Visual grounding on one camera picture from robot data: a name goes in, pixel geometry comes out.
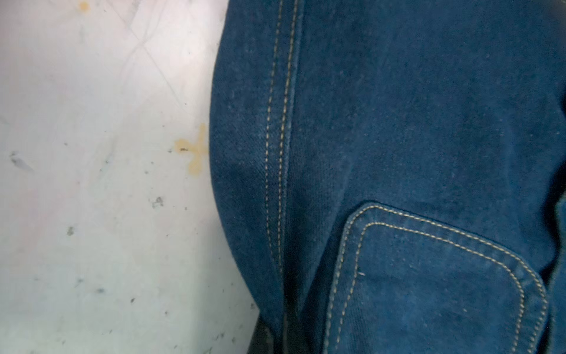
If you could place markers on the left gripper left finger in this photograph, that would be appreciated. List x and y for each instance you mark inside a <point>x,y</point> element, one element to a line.
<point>263,341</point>

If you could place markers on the dark navy denim skirt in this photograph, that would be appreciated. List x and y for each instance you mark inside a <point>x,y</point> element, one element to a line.
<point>394,171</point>

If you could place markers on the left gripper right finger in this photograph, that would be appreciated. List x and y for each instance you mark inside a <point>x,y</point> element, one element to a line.
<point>293,339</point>

